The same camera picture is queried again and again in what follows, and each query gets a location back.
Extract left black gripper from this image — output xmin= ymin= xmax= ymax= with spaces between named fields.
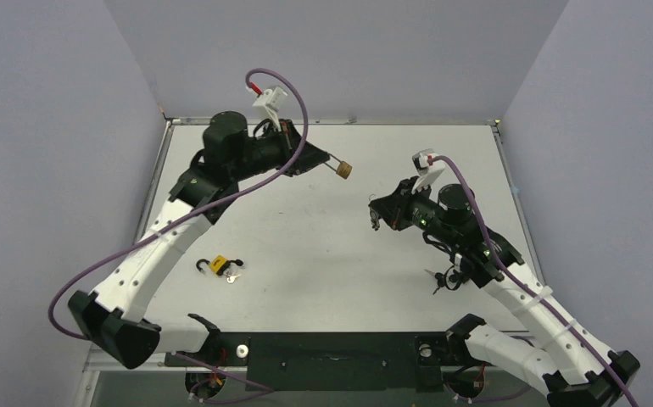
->
xmin=230 ymin=119 xmax=330 ymax=182

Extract black key bunch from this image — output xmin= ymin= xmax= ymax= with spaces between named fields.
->
xmin=368 ymin=204 xmax=381 ymax=231

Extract brass padlock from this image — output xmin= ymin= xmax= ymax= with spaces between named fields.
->
xmin=325 ymin=153 xmax=353 ymax=180

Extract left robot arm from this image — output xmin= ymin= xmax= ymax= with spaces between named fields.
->
xmin=68 ymin=111 xmax=332 ymax=369

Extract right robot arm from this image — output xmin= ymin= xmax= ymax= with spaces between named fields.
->
xmin=368 ymin=177 xmax=640 ymax=406

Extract yellow padlock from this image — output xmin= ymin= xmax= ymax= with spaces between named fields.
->
xmin=195 ymin=255 xmax=244 ymax=276

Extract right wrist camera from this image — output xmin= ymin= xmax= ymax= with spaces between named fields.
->
xmin=411 ymin=148 xmax=446 ymax=194

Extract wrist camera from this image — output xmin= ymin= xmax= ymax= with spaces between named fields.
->
xmin=411 ymin=148 xmax=446 ymax=194
xmin=252 ymin=86 xmax=289 ymax=126

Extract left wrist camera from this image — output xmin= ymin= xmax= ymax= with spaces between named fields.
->
xmin=252 ymin=86 xmax=289 ymax=126

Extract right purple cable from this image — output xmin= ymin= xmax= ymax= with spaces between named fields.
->
xmin=427 ymin=155 xmax=639 ymax=407

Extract purple cable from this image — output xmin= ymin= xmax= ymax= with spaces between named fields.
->
xmin=47 ymin=68 xmax=310 ymax=342
xmin=427 ymin=155 xmax=639 ymax=407

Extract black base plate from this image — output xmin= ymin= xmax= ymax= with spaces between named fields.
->
xmin=165 ymin=332 xmax=480 ymax=392

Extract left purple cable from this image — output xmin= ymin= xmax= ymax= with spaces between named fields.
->
xmin=47 ymin=68 xmax=310 ymax=342

